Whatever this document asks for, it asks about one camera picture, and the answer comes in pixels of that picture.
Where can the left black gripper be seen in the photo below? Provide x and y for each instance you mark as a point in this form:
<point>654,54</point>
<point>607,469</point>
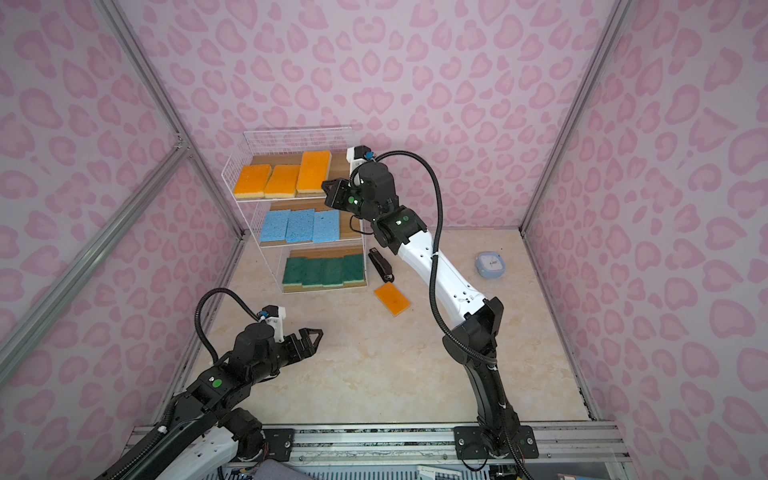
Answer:
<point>309,347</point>

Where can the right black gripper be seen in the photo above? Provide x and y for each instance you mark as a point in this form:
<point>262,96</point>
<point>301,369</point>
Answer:
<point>330,194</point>

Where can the orange sponge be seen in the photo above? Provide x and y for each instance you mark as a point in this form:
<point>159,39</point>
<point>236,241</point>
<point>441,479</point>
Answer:
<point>252,182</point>
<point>282,182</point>
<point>313,172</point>
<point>392,298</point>

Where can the blue sponge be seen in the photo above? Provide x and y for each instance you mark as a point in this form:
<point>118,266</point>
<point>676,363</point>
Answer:
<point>274,226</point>
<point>300,226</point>
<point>326,226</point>

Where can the green sponge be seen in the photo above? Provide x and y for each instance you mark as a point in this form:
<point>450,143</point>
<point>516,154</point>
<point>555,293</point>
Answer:
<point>334,273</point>
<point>353,270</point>
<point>294,272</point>
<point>315,273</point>

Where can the orange sponge back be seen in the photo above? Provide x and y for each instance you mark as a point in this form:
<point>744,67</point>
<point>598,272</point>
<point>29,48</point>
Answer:
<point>392,298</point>

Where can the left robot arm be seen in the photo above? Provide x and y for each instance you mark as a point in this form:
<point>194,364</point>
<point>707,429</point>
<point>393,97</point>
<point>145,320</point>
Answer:
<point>204,427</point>

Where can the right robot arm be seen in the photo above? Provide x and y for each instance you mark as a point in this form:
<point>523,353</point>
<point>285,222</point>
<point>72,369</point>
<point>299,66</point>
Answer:
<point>469,321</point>

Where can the black stapler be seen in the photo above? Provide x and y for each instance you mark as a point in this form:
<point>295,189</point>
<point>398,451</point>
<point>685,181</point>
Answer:
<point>381,265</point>

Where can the light blue round container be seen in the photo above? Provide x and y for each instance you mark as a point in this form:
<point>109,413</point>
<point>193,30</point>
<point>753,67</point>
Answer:
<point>490,265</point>

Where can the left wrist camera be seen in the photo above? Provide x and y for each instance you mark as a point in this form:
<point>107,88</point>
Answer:
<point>274,316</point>

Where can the white wire wooden shelf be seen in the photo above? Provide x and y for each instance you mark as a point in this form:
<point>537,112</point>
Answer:
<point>306,245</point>

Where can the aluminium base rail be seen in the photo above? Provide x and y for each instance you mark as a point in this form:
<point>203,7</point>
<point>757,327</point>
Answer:
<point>542,450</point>

